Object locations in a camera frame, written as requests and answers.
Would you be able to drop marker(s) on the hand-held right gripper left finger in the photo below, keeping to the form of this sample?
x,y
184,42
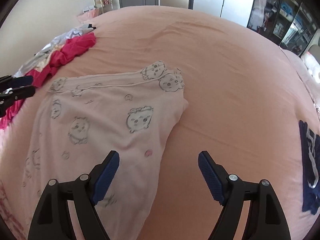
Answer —
x,y
106,178

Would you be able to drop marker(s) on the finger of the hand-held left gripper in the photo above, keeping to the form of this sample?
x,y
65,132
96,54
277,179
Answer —
x,y
22,80
20,93

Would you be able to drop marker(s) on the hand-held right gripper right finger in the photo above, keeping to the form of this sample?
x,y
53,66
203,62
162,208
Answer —
x,y
208,177

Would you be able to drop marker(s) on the cartoon print pyjama pants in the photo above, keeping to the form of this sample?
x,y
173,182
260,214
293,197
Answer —
x,y
100,110

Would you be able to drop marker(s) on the cream garment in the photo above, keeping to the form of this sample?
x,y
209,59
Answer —
x,y
40,67

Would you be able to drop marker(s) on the light blue garment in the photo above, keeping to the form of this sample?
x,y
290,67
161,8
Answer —
x,y
62,37

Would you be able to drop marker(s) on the magenta garment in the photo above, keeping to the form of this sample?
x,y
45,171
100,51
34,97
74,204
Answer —
x,y
75,46

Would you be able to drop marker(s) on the bed with pink sheet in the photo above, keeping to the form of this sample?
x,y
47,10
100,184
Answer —
x,y
212,92

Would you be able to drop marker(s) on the pink gift bag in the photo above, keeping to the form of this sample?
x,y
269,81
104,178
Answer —
x,y
87,15

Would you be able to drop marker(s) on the navy folded shorts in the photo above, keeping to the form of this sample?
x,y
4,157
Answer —
x,y
310,167

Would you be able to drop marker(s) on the person's left leg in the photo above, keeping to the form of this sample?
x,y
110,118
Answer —
x,y
6,205

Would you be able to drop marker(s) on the pale pink pillow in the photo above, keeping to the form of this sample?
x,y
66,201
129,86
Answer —
x,y
303,85

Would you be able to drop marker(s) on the white plush toy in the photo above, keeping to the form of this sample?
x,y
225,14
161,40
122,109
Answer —
x,y
312,65

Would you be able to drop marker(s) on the white wardrobe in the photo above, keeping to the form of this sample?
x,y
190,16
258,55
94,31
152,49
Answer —
x,y
220,0

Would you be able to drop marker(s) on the black glass door wardrobe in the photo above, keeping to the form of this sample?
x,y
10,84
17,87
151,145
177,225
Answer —
x,y
280,12

